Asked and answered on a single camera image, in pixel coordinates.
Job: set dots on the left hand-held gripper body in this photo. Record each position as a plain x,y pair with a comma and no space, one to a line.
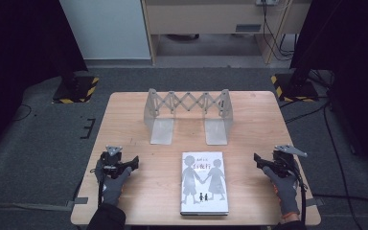
111,164

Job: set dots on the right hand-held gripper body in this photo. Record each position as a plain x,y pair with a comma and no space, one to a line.
283,163

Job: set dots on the expandable metal bookend rack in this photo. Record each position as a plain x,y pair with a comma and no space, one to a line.
162,129

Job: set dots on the white book with grey figures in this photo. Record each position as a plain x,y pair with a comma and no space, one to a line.
204,191

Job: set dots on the person's left hand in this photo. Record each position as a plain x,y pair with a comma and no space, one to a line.
111,188

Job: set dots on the person's right hand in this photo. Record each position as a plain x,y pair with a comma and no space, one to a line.
286,195

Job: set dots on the black tape floor marks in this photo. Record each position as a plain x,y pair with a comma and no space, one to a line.
89,127

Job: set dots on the grey tape piece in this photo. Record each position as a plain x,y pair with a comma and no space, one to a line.
78,201
314,202

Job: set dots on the black stand base hazard stripes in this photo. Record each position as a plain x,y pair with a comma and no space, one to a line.
80,91
295,89

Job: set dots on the grey label on desk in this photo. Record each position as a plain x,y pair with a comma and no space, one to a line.
248,28

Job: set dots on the white panel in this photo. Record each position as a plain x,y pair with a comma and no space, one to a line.
108,28

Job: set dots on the dark curtain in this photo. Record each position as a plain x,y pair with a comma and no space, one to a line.
354,48
19,48

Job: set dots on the light wooden desk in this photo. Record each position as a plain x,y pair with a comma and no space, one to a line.
198,19

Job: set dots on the white power strip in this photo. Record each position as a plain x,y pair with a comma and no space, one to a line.
267,2

